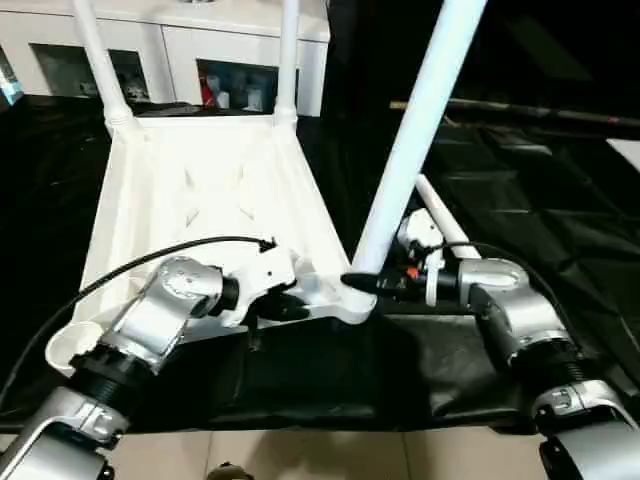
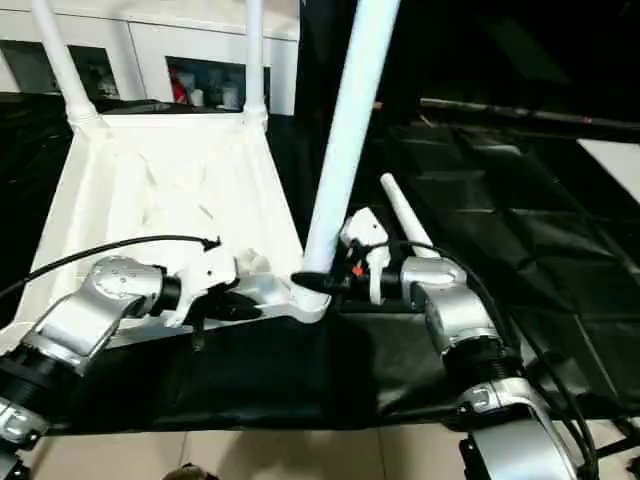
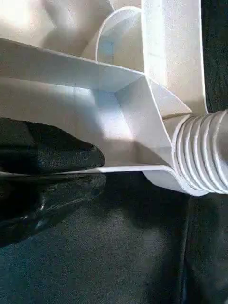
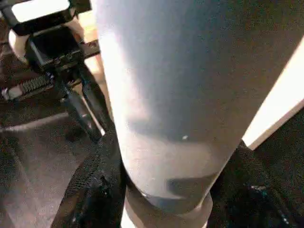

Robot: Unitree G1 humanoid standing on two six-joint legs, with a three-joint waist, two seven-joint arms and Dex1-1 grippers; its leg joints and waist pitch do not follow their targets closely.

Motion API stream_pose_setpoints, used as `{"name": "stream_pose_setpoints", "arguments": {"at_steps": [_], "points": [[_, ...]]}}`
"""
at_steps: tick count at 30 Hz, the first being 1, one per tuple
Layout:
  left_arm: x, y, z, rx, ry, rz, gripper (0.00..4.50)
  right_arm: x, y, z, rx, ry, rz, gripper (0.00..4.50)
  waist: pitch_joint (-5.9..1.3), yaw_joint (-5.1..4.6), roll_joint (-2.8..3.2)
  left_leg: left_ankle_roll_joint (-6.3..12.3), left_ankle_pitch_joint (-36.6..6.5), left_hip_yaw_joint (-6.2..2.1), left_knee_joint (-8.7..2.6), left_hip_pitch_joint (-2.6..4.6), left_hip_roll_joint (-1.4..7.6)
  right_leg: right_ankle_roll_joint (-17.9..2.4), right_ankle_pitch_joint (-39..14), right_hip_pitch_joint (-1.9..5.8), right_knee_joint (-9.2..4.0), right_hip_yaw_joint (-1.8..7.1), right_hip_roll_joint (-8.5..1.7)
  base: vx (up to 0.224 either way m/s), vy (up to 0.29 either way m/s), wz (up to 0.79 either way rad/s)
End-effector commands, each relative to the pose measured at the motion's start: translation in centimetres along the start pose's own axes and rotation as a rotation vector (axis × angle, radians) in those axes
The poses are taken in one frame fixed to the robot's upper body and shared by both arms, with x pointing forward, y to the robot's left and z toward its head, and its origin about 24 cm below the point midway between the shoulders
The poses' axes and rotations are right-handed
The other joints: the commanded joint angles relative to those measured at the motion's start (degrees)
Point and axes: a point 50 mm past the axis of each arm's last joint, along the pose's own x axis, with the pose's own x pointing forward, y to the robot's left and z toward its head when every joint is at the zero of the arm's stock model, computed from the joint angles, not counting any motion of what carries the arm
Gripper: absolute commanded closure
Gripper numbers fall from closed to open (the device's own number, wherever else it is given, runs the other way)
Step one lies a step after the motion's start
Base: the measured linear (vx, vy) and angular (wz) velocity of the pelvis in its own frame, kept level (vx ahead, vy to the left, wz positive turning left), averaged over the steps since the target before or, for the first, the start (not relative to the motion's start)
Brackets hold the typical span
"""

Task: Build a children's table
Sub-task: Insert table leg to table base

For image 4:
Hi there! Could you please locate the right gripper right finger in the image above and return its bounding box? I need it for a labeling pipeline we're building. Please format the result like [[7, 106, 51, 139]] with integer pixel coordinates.
[[209, 142, 297, 228]]

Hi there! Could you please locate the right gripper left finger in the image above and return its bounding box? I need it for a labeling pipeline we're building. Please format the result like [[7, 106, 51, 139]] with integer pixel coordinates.
[[50, 129, 126, 228]]

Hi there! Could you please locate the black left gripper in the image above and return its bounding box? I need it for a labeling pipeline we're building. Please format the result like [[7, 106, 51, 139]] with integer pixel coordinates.
[[2, 24, 114, 142]]

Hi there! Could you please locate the white plastic table top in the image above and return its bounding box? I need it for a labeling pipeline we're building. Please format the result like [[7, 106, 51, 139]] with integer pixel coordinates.
[[76, 9, 304, 151]]

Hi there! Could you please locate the white plastic table leg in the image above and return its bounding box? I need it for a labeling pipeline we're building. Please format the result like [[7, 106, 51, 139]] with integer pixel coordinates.
[[92, 0, 304, 228]]

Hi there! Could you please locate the black work mat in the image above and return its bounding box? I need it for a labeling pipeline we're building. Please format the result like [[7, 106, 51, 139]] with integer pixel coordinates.
[[0, 47, 304, 228]]

